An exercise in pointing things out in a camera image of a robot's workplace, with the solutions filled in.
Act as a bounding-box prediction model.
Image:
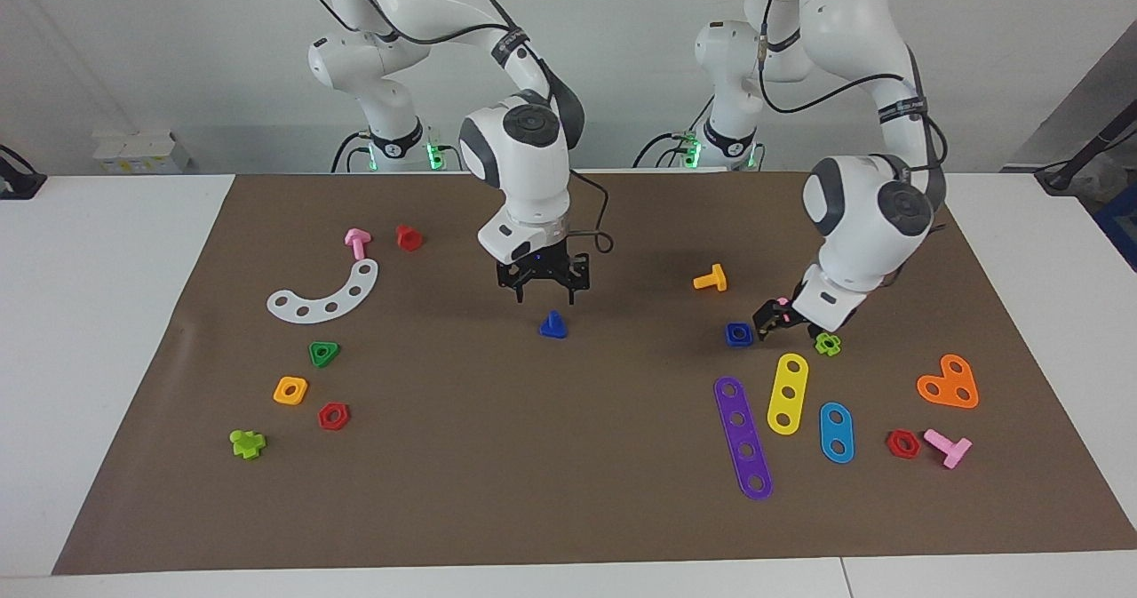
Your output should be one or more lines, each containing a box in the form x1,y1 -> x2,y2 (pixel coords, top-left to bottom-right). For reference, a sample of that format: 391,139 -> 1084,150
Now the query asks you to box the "yellow three-hole plate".
767,353 -> 810,436

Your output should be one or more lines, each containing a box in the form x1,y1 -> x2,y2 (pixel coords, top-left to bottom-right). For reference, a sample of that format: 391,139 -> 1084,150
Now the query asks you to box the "purple four-hole plate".
713,376 -> 774,501

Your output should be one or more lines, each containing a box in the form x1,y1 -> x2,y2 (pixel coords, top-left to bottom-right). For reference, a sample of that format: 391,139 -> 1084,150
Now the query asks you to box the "blue two-hole plate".
818,402 -> 855,465

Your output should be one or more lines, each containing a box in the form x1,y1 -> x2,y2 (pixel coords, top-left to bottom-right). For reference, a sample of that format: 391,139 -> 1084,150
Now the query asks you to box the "brown table mat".
52,170 -> 1137,577

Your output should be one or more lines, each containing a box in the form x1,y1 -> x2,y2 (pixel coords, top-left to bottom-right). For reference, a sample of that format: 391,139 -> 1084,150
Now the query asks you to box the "orange heart-shaped plate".
916,354 -> 980,410

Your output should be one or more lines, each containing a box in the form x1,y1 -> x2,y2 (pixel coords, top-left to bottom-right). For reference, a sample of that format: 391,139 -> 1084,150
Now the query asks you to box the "white curved perforated plate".
266,259 -> 380,324

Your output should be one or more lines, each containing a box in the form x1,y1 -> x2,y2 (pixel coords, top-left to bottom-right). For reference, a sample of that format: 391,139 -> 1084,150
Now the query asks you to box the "large pink plastic screw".
923,428 -> 973,470

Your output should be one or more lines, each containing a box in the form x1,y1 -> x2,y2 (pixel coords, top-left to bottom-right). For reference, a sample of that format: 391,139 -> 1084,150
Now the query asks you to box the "black stand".
1035,105 -> 1137,192

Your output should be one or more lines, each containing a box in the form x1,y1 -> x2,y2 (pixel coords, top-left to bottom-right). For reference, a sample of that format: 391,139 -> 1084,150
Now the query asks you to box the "blue crate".
1094,185 -> 1137,272

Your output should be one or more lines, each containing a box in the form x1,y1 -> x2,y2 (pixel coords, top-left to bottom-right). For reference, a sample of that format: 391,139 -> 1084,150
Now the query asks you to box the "white cardboard box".
93,130 -> 192,175

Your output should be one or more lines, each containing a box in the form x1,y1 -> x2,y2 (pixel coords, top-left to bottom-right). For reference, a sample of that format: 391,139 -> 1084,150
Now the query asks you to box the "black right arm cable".
305,0 -> 616,255

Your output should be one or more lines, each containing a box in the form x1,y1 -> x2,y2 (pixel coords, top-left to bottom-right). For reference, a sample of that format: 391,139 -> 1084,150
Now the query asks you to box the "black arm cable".
305,0 -> 616,255
755,12 -> 950,226

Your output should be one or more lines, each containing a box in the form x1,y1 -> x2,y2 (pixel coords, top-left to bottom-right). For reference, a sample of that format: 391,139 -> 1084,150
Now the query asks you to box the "black base cable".
632,132 -> 703,170
330,130 -> 374,174

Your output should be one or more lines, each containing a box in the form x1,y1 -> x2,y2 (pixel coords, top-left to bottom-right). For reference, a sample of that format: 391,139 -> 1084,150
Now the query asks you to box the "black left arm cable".
755,12 -> 950,226

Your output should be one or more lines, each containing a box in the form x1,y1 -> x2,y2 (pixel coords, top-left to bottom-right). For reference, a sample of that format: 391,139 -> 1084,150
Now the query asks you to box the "black device with cable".
0,145 -> 47,201

